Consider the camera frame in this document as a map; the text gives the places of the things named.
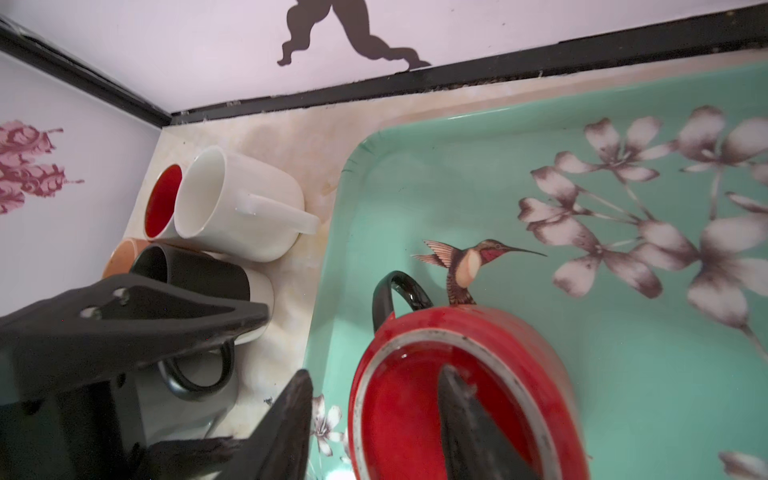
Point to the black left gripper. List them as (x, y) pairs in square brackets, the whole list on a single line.
[(92, 334)]

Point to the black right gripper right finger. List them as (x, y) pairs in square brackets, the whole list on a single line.
[(473, 445)]

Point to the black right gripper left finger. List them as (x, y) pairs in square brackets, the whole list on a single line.
[(279, 446)]

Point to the peach and cream mug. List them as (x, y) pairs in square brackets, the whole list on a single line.
[(124, 255)]

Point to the black and white mug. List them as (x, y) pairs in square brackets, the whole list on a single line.
[(203, 274)]

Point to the white mug red inside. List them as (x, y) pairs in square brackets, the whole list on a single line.
[(158, 223)]

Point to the grey mug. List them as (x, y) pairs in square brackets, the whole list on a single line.
[(167, 416)]

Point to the mint green floral tray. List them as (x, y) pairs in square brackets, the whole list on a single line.
[(594, 265)]

